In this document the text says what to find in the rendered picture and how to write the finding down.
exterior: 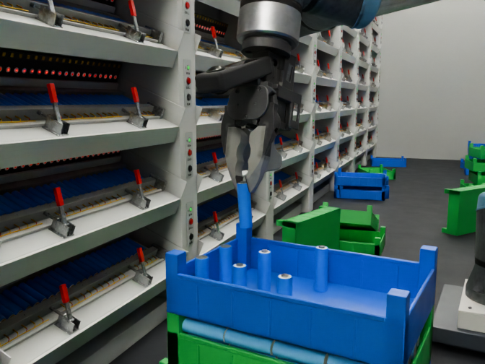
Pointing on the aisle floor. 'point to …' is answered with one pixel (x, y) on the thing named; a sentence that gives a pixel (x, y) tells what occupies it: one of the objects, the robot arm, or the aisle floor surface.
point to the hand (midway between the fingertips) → (242, 182)
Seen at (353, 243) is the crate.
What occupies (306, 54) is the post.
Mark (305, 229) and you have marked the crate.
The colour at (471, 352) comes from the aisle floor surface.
